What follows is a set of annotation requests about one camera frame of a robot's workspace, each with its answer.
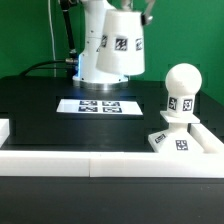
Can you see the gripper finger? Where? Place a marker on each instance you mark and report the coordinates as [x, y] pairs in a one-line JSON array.
[[146, 16], [126, 5]]

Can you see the white lamp shade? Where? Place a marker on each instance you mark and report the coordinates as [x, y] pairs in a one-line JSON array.
[[122, 44]]

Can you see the white lamp bulb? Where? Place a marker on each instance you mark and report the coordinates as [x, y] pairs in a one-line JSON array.
[[182, 82]]

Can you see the white lamp base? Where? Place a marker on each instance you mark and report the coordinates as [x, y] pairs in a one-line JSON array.
[[176, 138]]

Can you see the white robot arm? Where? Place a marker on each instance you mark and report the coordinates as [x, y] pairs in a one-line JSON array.
[[89, 76]]

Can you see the white marker sheet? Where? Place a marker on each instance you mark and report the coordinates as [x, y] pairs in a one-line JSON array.
[[99, 107]]

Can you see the white right fence wall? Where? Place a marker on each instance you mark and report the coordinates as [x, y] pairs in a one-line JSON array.
[[209, 142]]

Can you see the white fence wall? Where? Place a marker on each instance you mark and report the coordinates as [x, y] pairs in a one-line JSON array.
[[103, 164], [4, 130], [209, 142]]

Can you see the white front fence wall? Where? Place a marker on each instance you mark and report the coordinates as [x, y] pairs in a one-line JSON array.
[[103, 164]]

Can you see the white left fence wall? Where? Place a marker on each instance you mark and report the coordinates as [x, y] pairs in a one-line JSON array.
[[4, 130]]

